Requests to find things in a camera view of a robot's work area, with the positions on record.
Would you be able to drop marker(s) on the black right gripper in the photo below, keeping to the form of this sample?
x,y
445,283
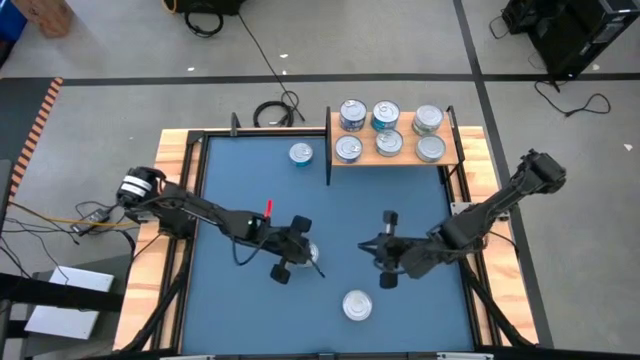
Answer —
x,y
391,250

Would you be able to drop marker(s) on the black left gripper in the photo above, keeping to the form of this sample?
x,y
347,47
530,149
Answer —
x,y
301,223

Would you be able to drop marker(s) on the silver lid tuna can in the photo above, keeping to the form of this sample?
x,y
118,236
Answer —
x,y
313,253
348,148

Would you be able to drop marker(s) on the green Bumble Bee tuna can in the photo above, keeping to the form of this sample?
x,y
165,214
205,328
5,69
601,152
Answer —
x,y
428,117
357,305

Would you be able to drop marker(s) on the pale green label tuna can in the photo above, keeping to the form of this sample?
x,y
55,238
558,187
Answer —
x,y
425,134
430,148

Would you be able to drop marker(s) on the dark blue tuna can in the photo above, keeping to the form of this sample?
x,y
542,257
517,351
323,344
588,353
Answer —
x,y
353,130
353,112

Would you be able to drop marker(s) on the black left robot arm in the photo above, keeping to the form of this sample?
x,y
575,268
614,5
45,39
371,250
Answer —
x,y
200,212

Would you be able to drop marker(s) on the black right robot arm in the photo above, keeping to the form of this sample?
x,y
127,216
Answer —
x,y
490,210

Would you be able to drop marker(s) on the red tag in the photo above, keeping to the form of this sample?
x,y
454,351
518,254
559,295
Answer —
x,y
268,207

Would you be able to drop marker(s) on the black power adapter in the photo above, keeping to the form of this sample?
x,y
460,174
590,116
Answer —
x,y
95,217

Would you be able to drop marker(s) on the white flat board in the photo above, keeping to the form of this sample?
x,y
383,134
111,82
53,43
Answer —
x,y
65,320

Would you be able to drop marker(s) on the black equipment box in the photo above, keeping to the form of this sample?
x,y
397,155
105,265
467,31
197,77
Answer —
x,y
210,4

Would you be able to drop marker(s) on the black computer tower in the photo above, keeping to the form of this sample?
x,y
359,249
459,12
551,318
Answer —
x,y
585,30

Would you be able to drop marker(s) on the black mat orange striped edge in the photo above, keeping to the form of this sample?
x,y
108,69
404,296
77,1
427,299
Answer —
x,y
20,110

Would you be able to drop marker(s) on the brown cardboard box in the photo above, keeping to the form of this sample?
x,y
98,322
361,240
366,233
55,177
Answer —
x,y
47,17

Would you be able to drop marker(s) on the blue plastic bin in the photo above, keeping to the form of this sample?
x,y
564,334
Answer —
x,y
10,20

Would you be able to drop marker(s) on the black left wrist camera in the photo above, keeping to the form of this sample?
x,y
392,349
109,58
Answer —
x,y
285,240

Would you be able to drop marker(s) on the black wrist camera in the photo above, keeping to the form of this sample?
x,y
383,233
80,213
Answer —
x,y
409,252
285,240

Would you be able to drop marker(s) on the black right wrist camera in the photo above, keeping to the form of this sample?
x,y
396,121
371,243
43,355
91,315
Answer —
x,y
409,252

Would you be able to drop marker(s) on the wooden shelf black frame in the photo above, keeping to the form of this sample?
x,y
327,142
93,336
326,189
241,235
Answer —
x,y
395,160

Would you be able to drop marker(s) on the black rig frame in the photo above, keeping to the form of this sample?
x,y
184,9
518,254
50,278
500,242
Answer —
x,y
270,132

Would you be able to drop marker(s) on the white metal bracket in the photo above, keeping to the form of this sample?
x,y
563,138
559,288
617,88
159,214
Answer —
x,y
465,356
192,357

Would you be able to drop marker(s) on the black clamp post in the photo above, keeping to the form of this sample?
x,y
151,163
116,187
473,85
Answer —
x,y
234,125

